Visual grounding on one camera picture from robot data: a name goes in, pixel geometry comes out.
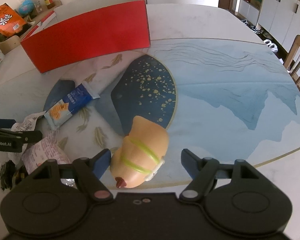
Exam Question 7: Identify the red cardboard box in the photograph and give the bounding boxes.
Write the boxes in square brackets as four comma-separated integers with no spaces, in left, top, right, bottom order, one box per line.
[20,0,151,74]

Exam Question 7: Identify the light wooden chair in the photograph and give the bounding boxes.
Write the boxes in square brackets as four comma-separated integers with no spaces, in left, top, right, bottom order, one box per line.
[0,35,22,55]

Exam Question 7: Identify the blue cracker packet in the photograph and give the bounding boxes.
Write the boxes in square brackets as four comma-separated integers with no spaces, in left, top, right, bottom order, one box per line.
[44,83,100,130]

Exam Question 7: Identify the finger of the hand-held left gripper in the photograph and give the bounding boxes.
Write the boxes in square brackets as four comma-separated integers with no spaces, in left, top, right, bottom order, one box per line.
[0,128,43,146]
[0,117,17,129]

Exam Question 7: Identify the pink printed clear packet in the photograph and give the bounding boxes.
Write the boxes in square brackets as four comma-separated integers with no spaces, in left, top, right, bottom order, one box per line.
[21,130,71,177]

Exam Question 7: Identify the white wall cabinet unit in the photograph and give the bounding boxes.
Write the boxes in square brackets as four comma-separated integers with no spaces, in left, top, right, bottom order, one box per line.
[237,0,300,53]

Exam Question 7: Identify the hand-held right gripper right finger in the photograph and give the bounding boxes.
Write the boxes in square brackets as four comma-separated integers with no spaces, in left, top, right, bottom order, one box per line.
[179,149,259,203]

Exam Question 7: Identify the blue globe toy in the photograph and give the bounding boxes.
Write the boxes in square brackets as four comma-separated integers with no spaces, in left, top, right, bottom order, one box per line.
[18,0,36,16]

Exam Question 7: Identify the orange snack bag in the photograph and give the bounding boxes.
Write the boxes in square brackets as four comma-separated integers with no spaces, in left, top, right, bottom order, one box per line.
[0,3,27,37]

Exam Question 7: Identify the white printed foil packet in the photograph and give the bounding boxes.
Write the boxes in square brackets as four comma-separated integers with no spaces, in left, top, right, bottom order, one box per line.
[11,111,47,133]

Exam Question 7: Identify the dark green snack packet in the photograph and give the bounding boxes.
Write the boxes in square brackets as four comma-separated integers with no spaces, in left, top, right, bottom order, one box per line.
[0,159,28,191]

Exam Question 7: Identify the white sideboard cabinet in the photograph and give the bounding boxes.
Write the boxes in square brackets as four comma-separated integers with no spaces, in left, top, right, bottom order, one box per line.
[21,4,63,30]

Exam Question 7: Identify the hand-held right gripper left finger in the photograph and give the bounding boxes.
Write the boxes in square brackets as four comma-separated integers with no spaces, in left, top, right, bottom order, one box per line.
[31,149,115,203]

